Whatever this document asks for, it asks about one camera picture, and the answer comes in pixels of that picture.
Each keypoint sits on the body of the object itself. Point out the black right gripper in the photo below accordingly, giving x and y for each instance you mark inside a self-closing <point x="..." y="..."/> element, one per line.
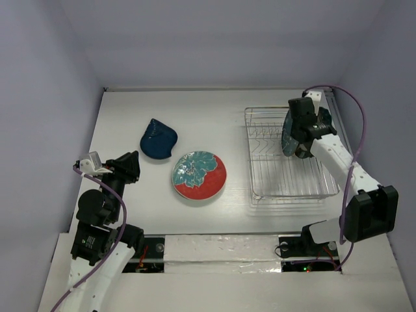
<point x="303" y="121"/>

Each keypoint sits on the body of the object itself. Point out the dark rimmed beige plate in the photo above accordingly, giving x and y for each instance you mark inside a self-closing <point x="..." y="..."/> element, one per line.
<point x="302" y="152"/>

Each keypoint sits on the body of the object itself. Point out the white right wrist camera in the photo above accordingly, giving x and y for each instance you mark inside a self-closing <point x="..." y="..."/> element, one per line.
<point x="315" y="96"/>

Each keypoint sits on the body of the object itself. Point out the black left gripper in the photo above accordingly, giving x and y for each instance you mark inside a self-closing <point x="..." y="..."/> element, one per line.
<point x="127" y="166"/>

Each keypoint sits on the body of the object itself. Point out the wire dish rack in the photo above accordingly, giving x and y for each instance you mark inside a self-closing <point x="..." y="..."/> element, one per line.
<point x="273" y="175"/>

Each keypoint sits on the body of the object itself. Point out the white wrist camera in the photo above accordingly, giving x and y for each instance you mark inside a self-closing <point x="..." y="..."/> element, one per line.
<point x="315" y="96"/>
<point x="91" y="164"/>

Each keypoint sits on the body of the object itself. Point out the red and teal floral plate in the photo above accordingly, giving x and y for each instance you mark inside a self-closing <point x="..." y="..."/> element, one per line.
<point x="199" y="174"/>

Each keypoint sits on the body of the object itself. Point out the dark green scalloped plate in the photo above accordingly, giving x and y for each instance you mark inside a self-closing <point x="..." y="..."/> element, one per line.
<point x="324" y="116"/>

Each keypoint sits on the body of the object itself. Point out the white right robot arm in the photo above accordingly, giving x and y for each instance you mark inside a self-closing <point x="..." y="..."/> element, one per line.
<point x="368" y="209"/>

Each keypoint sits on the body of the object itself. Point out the dark teal patterned plate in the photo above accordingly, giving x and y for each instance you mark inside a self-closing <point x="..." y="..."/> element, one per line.
<point x="288" y="144"/>

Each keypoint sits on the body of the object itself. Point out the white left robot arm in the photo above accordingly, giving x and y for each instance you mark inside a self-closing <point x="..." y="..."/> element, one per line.
<point x="104" y="242"/>

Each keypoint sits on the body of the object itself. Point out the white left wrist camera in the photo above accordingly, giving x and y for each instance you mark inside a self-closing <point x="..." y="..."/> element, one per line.
<point x="91" y="164"/>

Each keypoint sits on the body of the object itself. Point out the dark blue leaf-shaped plate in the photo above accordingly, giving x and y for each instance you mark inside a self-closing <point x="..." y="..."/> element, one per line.
<point x="158" y="140"/>

